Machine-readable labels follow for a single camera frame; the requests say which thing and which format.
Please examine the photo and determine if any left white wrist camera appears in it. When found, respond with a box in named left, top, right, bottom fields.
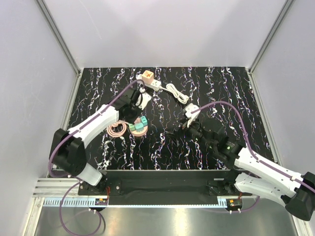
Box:
left=135, top=88, right=152, bottom=110

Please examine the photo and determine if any white coiled power strip cable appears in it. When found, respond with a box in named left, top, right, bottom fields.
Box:
left=159, top=83, right=189, bottom=105

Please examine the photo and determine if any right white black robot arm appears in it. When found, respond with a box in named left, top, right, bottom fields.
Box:
left=168, top=119, right=315, bottom=221

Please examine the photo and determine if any aluminium frame post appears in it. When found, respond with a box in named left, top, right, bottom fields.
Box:
left=248, top=0, right=295, bottom=74
left=35, top=0, right=82, bottom=77

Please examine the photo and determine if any teal plug adapter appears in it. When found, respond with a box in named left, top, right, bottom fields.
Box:
left=134, top=122, right=144, bottom=132
left=140, top=116, right=148, bottom=126

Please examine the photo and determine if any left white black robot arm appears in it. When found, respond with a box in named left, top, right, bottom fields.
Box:
left=48, top=88, right=152, bottom=195

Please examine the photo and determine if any right aluminium frame post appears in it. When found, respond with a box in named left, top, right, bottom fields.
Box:
left=248, top=0, right=295, bottom=74

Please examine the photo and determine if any black marbled table mat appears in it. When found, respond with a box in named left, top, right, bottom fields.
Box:
left=68, top=67, right=273, bottom=170

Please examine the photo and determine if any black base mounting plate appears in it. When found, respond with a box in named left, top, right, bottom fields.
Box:
left=78, top=170, right=240, bottom=207

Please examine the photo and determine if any pink round power socket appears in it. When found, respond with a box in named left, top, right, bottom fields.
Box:
left=130, top=117, right=148, bottom=137

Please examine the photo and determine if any pink cube plug adapter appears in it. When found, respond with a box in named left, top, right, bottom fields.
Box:
left=141, top=70, right=154, bottom=84

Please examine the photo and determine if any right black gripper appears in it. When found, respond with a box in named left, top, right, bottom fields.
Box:
left=166, top=115, right=216, bottom=150

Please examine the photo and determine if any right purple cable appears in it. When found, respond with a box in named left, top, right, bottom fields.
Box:
left=190, top=101, right=315, bottom=212

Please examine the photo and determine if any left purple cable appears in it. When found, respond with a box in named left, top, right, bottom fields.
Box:
left=48, top=78, right=146, bottom=234

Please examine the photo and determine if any pink coiled cable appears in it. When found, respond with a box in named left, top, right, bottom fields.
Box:
left=107, top=120, right=129, bottom=138

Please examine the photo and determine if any left aluminium frame post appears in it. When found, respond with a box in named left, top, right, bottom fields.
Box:
left=35, top=0, right=82, bottom=77

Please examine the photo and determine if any white power strip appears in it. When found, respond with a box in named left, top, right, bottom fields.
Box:
left=136, top=73, right=161, bottom=91

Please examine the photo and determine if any purple cable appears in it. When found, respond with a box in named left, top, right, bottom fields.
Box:
left=48, top=78, right=146, bottom=234
left=190, top=101, right=315, bottom=212

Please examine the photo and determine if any green plug adapter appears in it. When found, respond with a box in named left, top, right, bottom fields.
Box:
left=128, top=124, right=136, bottom=132

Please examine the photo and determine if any white slotted cable duct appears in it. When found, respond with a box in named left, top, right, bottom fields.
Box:
left=43, top=198, right=108, bottom=207

